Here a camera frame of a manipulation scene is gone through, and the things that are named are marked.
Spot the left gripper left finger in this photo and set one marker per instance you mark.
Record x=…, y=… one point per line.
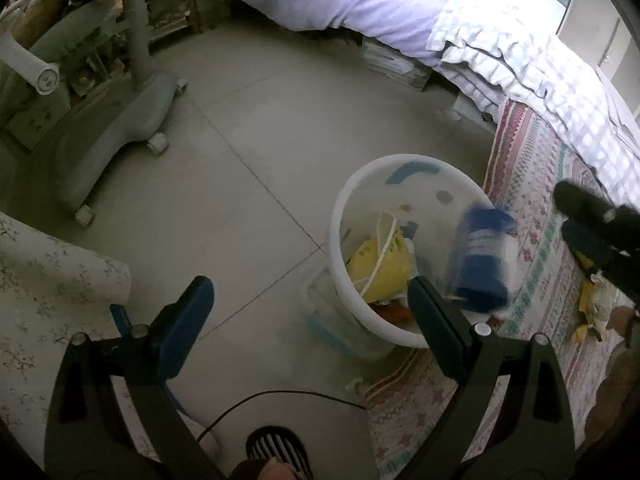
x=87, y=436

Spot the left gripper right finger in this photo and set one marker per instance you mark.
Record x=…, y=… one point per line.
x=533, y=436

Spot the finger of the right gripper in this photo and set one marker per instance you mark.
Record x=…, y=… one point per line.
x=603, y=237

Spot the blue snack box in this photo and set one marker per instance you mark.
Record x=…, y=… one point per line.
x=479, y=268

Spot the white plastic trash bin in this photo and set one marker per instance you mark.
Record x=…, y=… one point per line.
x=402, y=217

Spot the person's right hand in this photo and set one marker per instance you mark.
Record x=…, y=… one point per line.
x=623, y=372

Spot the patterned striped bed cover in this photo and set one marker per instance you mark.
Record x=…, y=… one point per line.
x=527, y=160

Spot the floral white cloth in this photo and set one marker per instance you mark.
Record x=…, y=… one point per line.
x=50, y=290

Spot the striped slipper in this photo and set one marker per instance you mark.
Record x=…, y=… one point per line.
x=281, y=443

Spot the checked white purple quilt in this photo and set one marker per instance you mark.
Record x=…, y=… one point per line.
x=492, y=56

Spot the yellow bag in bin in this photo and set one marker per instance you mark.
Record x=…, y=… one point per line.
x=381, y=281

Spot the grey desk chair base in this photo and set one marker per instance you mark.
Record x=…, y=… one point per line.
x=55, y=148

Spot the white chair armrest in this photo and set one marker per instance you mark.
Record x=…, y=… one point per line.
x=42, y=76

